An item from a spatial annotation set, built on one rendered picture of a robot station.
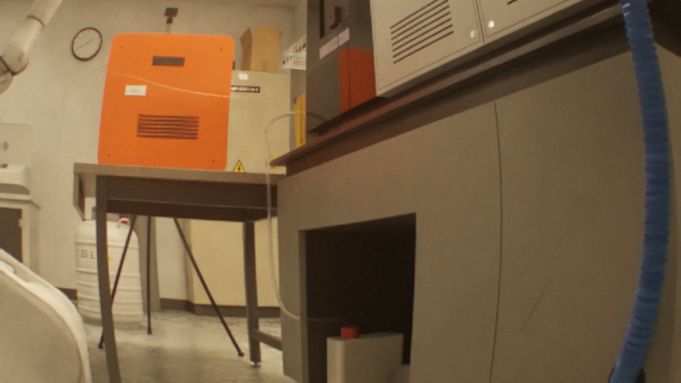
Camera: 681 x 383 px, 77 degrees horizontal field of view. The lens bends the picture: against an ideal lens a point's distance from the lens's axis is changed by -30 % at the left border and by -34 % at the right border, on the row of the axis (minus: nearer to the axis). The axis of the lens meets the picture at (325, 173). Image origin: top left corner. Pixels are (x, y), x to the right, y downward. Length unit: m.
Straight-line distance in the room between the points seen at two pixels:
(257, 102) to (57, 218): 2.05
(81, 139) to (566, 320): 4.43
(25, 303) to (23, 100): 4.22
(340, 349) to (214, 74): 0.87
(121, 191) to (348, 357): 0.76
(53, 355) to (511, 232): 0.67
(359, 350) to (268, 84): 3.54
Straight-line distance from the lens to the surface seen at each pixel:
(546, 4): 0.84
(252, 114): 4.63
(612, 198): 0.62
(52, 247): 4.71
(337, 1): 1.55
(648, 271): 0.53
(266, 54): 4.82
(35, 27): 1.20
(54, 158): 4.76
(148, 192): 1.60
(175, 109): 1.68
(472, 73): 0.84
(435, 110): 0.97
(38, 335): 0.78
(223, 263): 4.43
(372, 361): 1.43
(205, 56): 1.74
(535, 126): 0.73
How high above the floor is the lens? 0.47
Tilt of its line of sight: 8 degrees up
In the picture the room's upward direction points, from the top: straight up
